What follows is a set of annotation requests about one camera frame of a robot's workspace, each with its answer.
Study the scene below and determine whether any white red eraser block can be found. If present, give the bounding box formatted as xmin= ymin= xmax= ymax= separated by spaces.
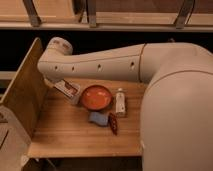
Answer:
xmin=54 ymin=80 xmax=80 ymax=99

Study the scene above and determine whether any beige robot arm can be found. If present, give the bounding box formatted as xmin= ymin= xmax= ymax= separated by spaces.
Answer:
xmin=37 ymin=37 xmax=213 ymax=171

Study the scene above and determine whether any orange ceramic cup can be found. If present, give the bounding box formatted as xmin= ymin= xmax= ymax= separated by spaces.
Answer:
xmin=80 ymin=85 xmax=112 ymax=111

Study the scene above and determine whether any left wooden side panel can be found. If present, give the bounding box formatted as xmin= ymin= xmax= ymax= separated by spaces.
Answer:
xmin=0 ymin=38 xmax=48 ymax=142

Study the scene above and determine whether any blue sponge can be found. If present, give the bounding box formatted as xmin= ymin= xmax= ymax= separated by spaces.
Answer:
xmin=89 ymin=112 xmax=108 ymax=126

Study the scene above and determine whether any white glue tube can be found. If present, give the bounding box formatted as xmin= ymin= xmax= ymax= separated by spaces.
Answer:
xmin=116 ymin=88 xmax=126 ymax=117

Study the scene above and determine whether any wooden upper shelf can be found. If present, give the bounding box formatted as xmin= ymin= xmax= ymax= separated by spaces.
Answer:
xmin=0 ymin=0 xmax=213 ymax=33

